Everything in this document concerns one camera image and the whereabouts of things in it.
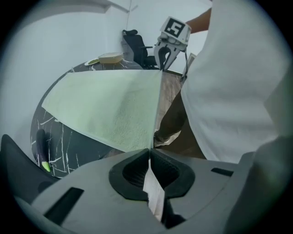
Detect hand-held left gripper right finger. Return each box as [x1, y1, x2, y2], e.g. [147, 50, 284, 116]
[150, 148, 255, 234]

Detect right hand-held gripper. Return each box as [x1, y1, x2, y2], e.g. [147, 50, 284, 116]
[153, 16, 192, 70]

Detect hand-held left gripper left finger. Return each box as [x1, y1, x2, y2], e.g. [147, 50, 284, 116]
[13, 148, 166, 234]

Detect light green towel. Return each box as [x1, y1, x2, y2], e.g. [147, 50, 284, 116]
[41, 69, 165, 222]

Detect person's right forearm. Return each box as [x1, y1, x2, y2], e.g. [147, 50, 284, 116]
[185, 8, 212, 34]

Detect black office chair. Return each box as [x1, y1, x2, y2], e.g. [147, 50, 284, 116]
[121, 29, 161, 69]

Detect beige lunch box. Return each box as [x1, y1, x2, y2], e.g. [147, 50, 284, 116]
[98, 52, 124, 64]

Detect person's white shoe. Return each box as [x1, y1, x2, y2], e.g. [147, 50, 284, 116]
[153, 131, 179, 148]

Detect person's dark trousers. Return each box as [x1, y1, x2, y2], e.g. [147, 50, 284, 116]
[154, 91, 189, 142]

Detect person in white shirt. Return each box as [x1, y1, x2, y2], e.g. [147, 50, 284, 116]
[180, 0, 293, 164]

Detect dark purple eggplant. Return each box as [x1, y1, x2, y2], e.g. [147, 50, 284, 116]
[35, 128, 51, 172]

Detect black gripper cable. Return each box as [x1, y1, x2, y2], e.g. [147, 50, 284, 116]
[179, 49, 191, 83]

